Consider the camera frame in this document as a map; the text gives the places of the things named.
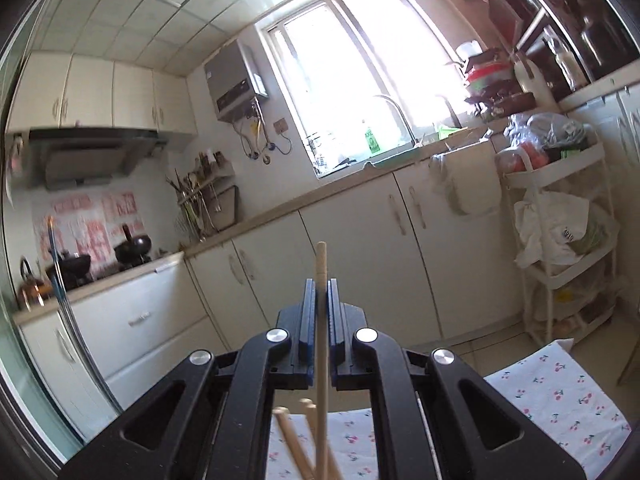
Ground pink wall stickers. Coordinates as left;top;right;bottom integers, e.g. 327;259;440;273
31;190;146;262

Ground hanging plastic bag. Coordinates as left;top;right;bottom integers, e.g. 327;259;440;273
430;150;502;218

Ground white upper cabinets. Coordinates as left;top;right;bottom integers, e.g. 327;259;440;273
6;52;199;136

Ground stack of dishes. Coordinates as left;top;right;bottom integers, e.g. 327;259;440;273
462;42;536;117

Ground copper kettle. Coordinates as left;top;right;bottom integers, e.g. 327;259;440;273
19;256;54;311

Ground kitchen window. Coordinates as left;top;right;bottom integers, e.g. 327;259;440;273
255;0;472;179

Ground black wok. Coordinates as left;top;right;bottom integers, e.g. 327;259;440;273
114;225;154;265

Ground water heater hoses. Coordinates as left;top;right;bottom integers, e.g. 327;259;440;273
237;110;294;165

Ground grey range hood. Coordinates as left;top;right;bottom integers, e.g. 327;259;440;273
27;127;169;191

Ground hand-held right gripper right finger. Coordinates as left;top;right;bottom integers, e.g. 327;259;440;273
327;280;586;480

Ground silver water heater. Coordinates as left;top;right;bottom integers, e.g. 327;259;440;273
204;40;269;122

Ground black frying pan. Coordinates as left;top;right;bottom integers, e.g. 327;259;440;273
46;252;94;291

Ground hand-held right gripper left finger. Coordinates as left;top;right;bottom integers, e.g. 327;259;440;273
60;280;317;480

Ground white crumpled cloth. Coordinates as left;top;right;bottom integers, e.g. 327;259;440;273
515;192;614;269

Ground green dish soap bottle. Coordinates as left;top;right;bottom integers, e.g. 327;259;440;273
362;122;382;156

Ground single wooden chopstick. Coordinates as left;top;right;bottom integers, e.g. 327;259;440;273
315;242;332;480

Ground wall utensil rack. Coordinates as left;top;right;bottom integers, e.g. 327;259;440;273
166;152;239;242

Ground chrome sink faucet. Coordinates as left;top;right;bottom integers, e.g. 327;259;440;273
372;94;419;147

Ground white storage trolley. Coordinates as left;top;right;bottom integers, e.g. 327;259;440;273
500;129;621;347

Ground white plastic jug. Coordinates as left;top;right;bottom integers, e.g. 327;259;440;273
512;57;559;112

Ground bunch of wooden chopsticks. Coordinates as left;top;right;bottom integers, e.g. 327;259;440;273
272;397;346;480

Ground cherry print tablecloth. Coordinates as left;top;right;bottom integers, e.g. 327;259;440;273
265;339;633;480

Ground black appliance shelf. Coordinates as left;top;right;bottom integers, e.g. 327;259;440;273
487;0;640;102

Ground plastic bags of groceries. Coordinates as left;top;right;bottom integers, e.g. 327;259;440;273
495;112;589;174

